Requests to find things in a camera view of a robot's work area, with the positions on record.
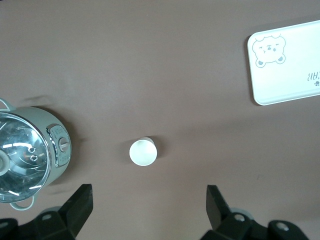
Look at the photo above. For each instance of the cream tray with bear print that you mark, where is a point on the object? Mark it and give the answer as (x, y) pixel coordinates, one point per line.
(287, 82)

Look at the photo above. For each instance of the white plastic cup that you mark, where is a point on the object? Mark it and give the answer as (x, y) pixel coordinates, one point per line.
(143, 152)

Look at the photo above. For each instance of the brown table mat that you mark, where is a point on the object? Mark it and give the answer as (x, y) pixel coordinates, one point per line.
(150, 62)

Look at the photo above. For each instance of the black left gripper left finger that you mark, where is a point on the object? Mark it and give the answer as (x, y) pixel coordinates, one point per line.
(75, 210)

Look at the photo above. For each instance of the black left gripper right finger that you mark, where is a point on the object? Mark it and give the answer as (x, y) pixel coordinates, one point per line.
(220, 215)

